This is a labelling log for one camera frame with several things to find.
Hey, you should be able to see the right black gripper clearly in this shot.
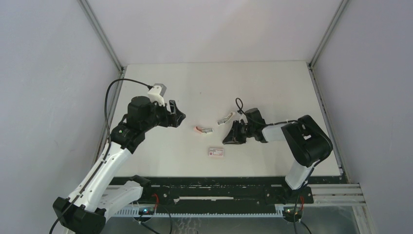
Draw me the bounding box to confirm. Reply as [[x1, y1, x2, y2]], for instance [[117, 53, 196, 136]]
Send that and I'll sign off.
[[224, 120, 256, 144]]

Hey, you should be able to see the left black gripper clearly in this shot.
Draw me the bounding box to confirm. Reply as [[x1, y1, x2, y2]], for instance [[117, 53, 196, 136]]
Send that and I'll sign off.
[[141, 97, 185, 133]]

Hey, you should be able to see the red white staple box sleeve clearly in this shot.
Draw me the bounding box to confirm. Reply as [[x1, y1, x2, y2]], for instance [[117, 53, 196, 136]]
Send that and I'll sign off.
[[208, 148, 224, 158]]

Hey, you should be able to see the pink white stapler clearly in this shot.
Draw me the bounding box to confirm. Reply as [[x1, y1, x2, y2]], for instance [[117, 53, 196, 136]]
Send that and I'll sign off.
[[194, 126, 213, 134]]

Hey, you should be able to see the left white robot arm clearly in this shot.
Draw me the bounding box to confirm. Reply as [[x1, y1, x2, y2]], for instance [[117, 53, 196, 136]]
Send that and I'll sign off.
[[53, 96, 186, 234]]

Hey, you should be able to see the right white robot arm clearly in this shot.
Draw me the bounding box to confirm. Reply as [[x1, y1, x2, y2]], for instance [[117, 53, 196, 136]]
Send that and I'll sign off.
[[222, 108, 333, 203]]

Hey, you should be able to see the right black camera cable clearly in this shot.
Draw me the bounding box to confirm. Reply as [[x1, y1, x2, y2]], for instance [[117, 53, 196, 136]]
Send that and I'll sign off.
[[235, 97, 333, 234]]

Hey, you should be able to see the black camera cable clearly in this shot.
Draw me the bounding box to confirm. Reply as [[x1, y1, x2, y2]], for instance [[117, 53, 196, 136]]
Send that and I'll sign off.
[[49, 78, 153, 234], [235, 97, 333, 234]]

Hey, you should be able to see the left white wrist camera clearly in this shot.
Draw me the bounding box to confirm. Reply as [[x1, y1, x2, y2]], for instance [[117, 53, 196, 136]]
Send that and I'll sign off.
[[147, 83, 167, 106]]

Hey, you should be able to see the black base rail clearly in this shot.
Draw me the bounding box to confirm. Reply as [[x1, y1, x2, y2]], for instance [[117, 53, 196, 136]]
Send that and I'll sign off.
[[106, 175, 349, 215]]

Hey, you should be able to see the left black camera cable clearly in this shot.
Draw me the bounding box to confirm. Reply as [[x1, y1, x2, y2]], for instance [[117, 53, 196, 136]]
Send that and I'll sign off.
[[49, 78, 153, 234]]

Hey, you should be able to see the white slotted cable duct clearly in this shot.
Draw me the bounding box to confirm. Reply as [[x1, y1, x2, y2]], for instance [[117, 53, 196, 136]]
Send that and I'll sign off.
[[111, 206, 294, 218]]

